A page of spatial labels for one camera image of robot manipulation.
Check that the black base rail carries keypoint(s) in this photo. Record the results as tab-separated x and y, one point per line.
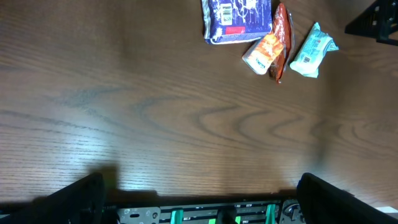
245	212

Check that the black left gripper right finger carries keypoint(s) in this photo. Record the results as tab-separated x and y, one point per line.
323	203

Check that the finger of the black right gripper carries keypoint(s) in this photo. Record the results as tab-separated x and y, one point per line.
378	22

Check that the red purple snack bag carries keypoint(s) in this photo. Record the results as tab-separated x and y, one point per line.
236	21

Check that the brown orange snack packet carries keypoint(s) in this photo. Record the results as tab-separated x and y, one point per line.
283	29

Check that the teal snack packet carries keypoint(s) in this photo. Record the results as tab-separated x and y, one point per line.
312	52

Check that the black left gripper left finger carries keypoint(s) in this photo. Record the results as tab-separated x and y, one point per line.
80	202

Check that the orange white snack packet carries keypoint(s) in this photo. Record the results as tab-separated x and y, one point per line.
261	55

